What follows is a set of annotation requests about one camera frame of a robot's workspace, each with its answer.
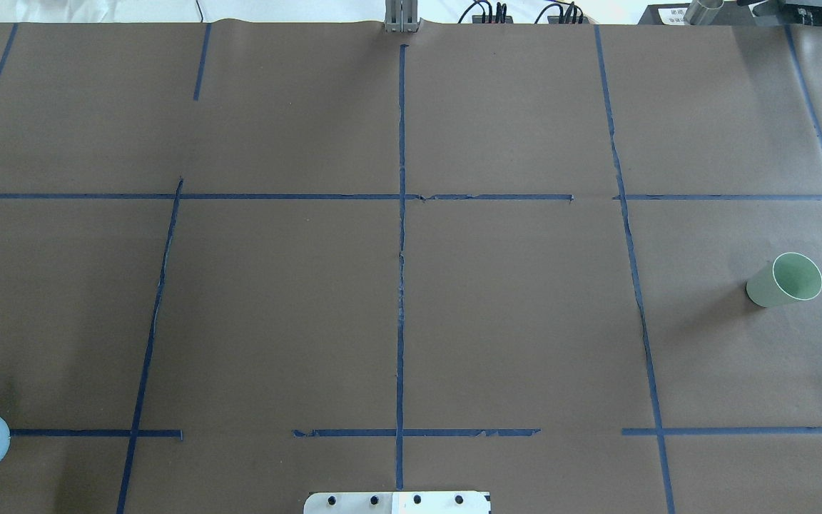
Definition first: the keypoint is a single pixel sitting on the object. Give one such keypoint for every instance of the green paper cup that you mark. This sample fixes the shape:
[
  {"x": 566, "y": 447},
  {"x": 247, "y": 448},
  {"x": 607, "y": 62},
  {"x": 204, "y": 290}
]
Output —
[{"x": 789, "y": 278}]

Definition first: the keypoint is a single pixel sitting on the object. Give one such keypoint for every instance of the aluminium frame post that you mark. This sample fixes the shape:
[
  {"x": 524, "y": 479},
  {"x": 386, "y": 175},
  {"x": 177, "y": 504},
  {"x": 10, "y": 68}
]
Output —
[{"x": 401, "y": 16}]

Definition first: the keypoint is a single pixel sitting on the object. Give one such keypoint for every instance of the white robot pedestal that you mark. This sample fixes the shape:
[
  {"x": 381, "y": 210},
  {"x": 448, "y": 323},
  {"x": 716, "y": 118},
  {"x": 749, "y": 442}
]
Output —
[{"x": 433, "y": 501}]

